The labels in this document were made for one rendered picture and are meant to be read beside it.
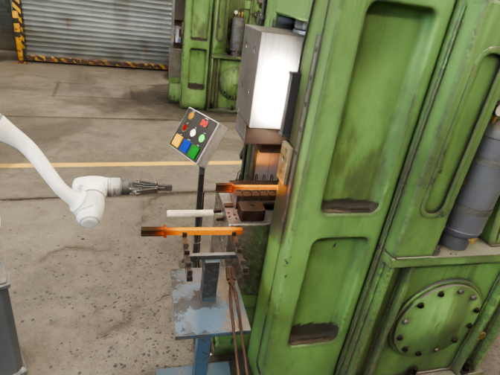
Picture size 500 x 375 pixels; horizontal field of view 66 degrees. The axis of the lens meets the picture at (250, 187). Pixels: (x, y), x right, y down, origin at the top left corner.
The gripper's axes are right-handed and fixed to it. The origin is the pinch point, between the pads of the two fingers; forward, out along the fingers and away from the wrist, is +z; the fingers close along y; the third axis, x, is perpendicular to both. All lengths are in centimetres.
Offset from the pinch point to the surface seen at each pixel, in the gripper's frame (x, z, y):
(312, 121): 51, 50, 44
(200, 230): -1.8, 13.2, 35.3
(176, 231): -1.9, 3.3, 35.4
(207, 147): 6.1, 26.0, -39.5
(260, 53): 69, 35, 13
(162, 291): -100, 3, -36
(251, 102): 48, 35, 12
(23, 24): -26, -249, -771
